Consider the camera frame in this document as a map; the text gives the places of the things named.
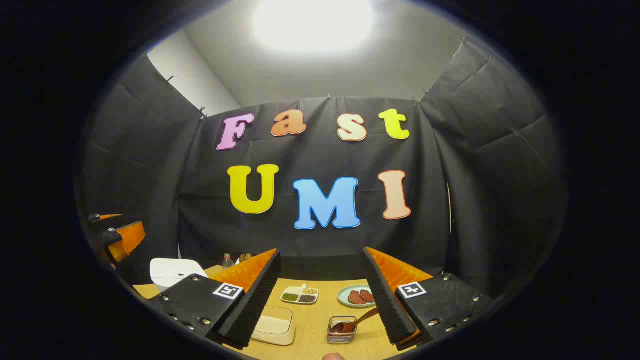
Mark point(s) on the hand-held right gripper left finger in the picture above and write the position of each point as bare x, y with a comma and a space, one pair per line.
250, 305

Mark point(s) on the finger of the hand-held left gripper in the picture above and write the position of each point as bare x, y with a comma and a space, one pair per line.
127, 240
102, 218

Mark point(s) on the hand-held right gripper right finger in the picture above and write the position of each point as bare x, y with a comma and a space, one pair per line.
387, 305

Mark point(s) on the brown wooden spoon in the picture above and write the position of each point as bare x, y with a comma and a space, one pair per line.
345, 326

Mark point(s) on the white rice cooker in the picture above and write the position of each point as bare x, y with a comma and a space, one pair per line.
172, 272

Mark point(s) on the red meat slice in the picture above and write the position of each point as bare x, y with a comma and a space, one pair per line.
367, 295
356, 298

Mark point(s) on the pale green plate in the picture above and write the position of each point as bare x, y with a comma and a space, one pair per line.
345, 299

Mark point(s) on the brown bread slice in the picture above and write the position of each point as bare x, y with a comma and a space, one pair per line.
245, 258

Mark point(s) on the clear plastic water bottle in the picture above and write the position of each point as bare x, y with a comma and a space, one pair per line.
228, 262

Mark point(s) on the white divided dish of beans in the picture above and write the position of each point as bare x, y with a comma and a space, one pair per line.
299, 296

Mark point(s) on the black backdrop cloth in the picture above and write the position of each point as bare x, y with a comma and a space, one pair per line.
320, 240

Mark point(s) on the ceiling light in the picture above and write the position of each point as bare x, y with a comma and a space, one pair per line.
312, 22

